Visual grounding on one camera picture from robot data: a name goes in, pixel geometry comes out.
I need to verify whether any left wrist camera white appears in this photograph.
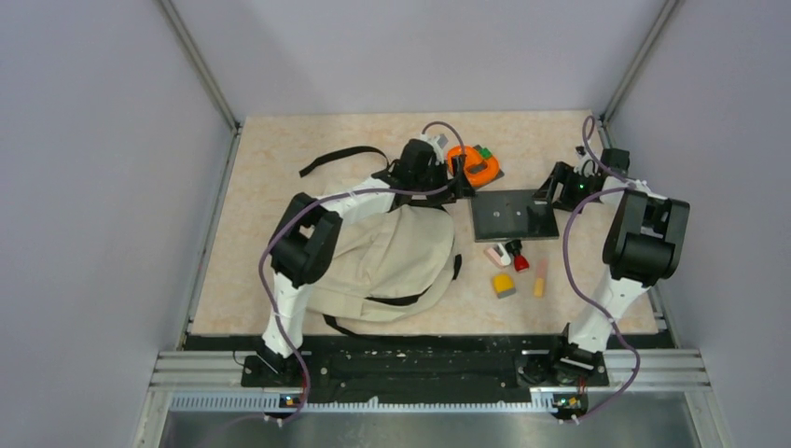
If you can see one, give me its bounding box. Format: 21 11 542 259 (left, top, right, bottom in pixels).
420 133 448 164

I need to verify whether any beige canvas student bag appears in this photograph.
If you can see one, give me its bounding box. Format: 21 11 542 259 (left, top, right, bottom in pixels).
305 139 463 327

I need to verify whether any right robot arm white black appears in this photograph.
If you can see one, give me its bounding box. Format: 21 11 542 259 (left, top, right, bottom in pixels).
534 144 691 385

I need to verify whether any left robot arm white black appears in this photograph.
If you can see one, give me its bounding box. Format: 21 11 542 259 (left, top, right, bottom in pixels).
256 136 473 386

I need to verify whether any grey building plate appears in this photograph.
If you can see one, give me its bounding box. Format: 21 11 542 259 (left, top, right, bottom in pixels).
453 145 504 189

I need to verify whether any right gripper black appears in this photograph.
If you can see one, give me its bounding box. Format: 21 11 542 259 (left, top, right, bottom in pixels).
531 162 595 215

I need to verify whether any red black stamp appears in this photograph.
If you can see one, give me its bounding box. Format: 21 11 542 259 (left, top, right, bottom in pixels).
505 239 530 273

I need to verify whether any yellow grey eraser block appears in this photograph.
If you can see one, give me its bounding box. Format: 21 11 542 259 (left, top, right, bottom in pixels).
492 273 517 299

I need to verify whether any aluminium frame rail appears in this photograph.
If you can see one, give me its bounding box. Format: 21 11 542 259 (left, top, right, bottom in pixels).
149 349 711 392

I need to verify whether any white cable duct strip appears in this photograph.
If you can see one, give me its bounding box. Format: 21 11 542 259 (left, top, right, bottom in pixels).
170 392 557 413

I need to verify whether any pink white correction tape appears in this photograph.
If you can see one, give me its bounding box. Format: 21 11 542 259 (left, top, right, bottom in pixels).
484 244 512 268

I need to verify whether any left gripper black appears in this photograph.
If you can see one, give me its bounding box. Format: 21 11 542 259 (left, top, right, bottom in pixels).
412 156 478 206

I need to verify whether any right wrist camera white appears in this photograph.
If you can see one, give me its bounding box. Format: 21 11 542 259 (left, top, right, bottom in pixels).
574 146 597 177

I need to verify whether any black book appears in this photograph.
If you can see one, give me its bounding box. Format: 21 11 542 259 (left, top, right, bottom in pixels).
470 189 560 243

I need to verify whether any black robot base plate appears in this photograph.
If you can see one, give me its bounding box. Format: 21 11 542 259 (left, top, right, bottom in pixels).
184 334 667 409

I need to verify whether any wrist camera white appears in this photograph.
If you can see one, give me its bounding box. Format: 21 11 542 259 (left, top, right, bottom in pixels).
420 133 448 164
574 146 597 177

